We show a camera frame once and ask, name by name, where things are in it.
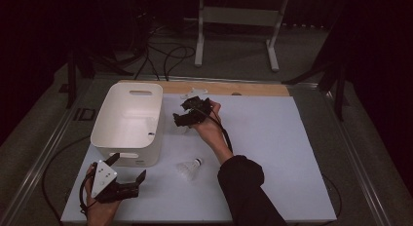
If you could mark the black tripod stand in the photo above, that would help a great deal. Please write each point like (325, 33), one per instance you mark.
(339, 89)
(72, 76)

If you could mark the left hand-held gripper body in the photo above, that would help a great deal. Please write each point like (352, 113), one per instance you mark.
(104, 179)

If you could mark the person's left hand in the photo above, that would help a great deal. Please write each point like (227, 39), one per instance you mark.
(99, 213)

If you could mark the small black rectangular frame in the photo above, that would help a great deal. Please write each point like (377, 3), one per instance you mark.
(78, 114)

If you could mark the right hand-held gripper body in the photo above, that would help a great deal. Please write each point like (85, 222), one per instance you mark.
(199, 112)

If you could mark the white table cover board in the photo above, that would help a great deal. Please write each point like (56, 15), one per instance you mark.
(276, 154)

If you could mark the white metal stand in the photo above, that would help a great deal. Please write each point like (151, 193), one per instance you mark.
(240, 16)

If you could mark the person's right hand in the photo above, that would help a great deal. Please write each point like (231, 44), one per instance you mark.
(209, 128)

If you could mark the white feather shuttlecock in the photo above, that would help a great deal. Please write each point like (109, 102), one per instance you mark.
(188, 169)

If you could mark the white plastic storage basket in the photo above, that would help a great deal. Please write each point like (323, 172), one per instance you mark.
(126, 122)

